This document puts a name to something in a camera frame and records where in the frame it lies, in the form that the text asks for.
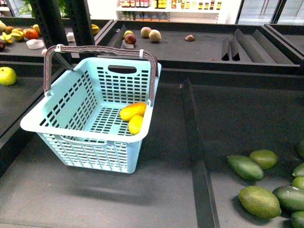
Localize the green apple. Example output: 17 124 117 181
0 66 17 86

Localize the black divider bar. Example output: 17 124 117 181
181 78 220 228

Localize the green avocado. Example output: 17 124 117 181
227 155 264 181

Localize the light blue plastic basket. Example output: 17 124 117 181
20 44 161 174

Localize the yellow lemon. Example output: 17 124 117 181
128 115 143 135

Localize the yellow orange mango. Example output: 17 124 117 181
120 102 147 121

